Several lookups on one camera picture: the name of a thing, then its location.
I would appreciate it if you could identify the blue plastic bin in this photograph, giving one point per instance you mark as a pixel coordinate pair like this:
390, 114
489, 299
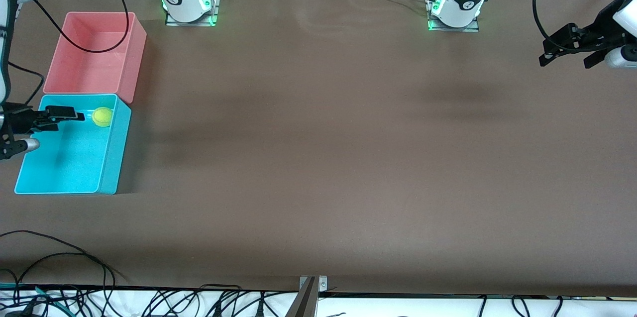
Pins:
64, 167

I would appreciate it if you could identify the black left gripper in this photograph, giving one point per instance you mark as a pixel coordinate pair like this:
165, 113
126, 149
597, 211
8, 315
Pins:
600, 31

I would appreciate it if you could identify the dark metal pole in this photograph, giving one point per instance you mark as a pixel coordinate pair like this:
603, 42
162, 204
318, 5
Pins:
303, 304

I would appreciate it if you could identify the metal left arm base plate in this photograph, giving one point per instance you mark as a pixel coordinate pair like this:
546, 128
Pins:
455, 29

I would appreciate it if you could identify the pink plastic bin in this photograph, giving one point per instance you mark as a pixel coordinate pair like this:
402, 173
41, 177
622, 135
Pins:
94, 68

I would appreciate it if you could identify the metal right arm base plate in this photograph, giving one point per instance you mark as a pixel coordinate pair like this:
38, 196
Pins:
191, 23

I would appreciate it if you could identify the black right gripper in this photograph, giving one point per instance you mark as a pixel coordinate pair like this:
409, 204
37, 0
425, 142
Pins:
20, 120

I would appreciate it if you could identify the metal table edge bracket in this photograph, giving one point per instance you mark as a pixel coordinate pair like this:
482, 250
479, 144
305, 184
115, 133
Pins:
322, 284

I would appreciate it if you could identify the yellow tennis ball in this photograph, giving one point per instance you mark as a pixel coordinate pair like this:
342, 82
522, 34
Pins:
102, 117

